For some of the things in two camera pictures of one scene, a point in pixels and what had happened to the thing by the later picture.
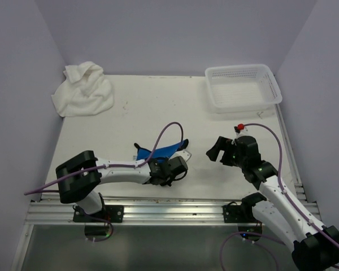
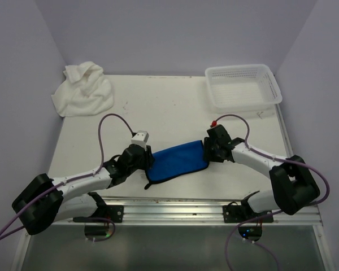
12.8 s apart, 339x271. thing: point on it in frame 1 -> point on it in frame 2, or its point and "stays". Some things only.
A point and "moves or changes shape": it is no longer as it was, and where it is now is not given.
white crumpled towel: (84, 90) stays
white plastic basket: (242, 88) stays
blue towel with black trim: (143, 154) moves or changes shape
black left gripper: (169, 181) -> (149, 158)
